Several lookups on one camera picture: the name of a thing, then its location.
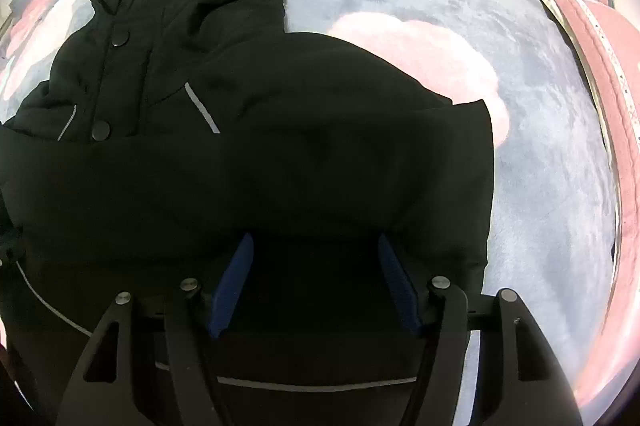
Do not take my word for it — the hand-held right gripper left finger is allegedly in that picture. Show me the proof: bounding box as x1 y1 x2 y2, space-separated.
54 232 255 426

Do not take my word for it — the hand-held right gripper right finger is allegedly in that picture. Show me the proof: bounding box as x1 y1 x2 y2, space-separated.
376 232 586 426

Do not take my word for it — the black hooded jacket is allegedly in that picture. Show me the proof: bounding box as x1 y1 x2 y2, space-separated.
0 0 496 426

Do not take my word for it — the pink printed pillow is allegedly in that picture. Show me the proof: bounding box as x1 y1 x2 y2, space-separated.
527 0 640 412

